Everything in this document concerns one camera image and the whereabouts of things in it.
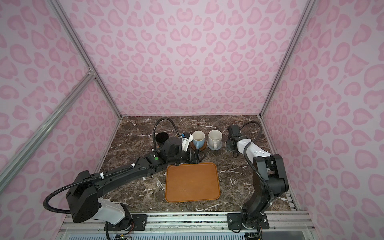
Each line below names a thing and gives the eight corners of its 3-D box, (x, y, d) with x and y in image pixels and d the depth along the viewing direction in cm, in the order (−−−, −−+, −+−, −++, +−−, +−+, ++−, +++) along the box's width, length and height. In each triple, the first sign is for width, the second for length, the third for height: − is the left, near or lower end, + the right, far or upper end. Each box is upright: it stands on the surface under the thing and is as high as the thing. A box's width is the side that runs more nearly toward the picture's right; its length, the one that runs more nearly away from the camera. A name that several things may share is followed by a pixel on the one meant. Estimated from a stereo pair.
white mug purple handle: (208, 153, 101) (209, 145, 93) (207, 138, 108) (208, 129, 101) (221, 153, 100) (223, 145, 93) (219, 138, 108) (221, 129, 101)
